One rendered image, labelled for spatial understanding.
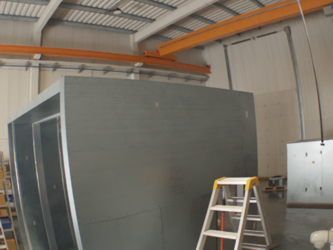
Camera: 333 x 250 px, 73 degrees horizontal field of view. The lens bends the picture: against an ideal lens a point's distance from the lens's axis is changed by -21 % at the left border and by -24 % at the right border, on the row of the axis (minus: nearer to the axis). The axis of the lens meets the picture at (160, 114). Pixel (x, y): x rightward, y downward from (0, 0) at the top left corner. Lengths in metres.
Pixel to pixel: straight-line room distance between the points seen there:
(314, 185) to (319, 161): 0.82
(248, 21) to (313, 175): 6.13
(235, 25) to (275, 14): 1.88
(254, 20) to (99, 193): 9.25
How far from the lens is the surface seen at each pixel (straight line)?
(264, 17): 10.29
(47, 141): 5.54
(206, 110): 2.89
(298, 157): 8.82
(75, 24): 12.03
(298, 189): 9.00
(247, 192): 2.15
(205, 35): 11.77
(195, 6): 10.84
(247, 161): 3.53
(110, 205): 2.16
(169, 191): 2.51
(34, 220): 5.63
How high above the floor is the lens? 2.72
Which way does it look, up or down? 5 degrees up
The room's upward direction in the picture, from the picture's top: 4 degrees counter-clockwise
